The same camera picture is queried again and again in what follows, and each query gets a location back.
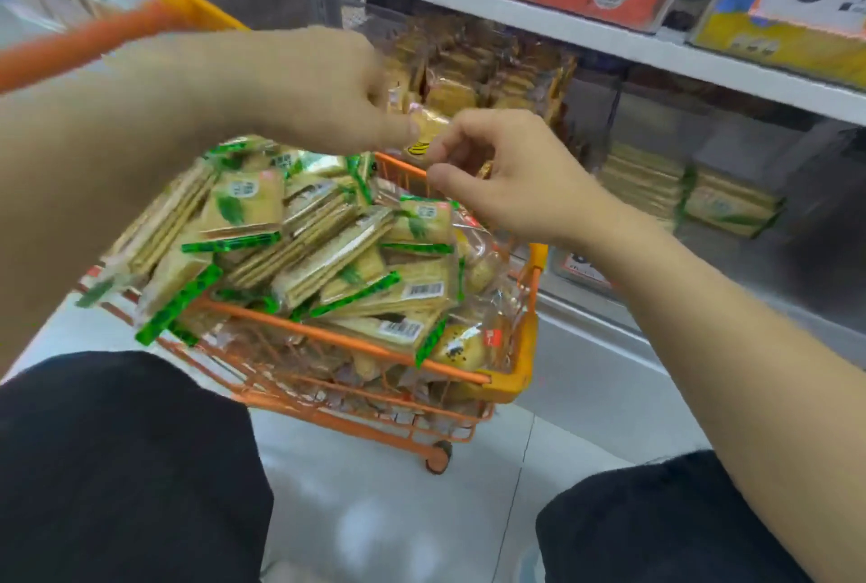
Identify group of banana biscuit packets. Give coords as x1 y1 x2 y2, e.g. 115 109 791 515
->
378 14 580 164

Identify orange shopping cart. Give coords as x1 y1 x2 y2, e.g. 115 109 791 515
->
0 0 549 476

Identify person's left forearm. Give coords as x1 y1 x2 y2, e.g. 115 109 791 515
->
0 33 258 377

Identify person's leg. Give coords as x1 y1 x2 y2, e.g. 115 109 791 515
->
536 450 813 583
0 350 275 583

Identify green cracker packets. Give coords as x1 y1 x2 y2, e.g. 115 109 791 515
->
74 135 468 367
598 142 786 240

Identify person's right forearm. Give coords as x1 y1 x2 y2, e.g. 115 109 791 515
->
585 207 866 583

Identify stack of blue yellow packets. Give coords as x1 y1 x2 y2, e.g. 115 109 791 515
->
689 0 866 89

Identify white metal store shelf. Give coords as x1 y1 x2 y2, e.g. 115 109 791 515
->
0 0 866 468

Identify person's right hand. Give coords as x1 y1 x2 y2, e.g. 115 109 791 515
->
426 108 623 254

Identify person's left leg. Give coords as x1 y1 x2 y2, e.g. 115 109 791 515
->
0 350 275 583

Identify person's right leg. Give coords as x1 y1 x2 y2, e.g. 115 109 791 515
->
536 450 813 583

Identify person's left hand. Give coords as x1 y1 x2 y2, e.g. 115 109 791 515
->
223 27 420 157

